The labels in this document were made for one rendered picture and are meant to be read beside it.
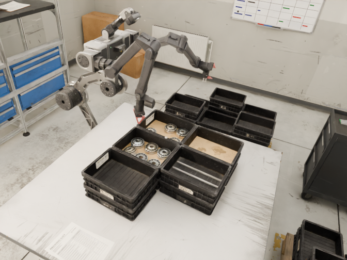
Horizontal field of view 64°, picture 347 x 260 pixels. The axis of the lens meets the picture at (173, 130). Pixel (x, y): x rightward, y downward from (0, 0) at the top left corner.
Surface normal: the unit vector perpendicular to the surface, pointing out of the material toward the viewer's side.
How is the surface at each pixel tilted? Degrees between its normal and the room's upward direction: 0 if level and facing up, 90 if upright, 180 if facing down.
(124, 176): 0
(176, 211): 0
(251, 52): 90
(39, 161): 0
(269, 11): 90
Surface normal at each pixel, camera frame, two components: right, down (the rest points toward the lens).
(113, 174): 0.08, -0.80
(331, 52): -0.40, 0.53
